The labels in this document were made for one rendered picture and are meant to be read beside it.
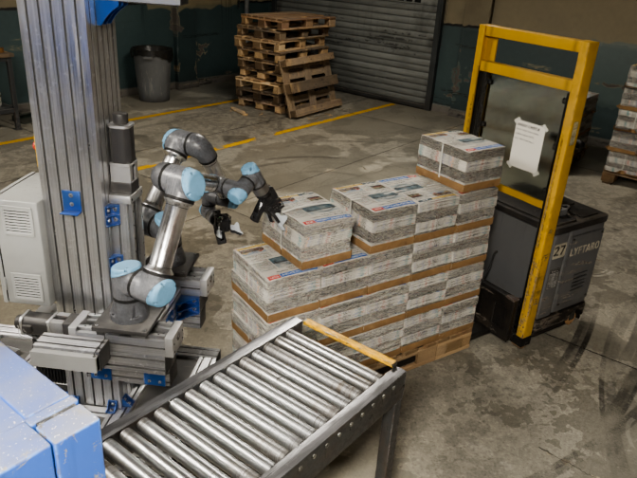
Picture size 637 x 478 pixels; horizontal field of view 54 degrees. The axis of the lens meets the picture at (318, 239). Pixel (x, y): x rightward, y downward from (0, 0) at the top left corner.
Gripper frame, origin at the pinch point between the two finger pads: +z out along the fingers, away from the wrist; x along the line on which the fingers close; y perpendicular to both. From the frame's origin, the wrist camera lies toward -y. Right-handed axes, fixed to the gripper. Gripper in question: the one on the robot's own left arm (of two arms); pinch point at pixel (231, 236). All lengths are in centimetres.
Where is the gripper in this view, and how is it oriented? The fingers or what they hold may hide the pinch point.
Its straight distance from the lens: 319.9
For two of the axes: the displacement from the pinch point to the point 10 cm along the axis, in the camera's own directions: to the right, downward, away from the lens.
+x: 8.5, -1.7, 4.9
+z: 5.2, 3.8, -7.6
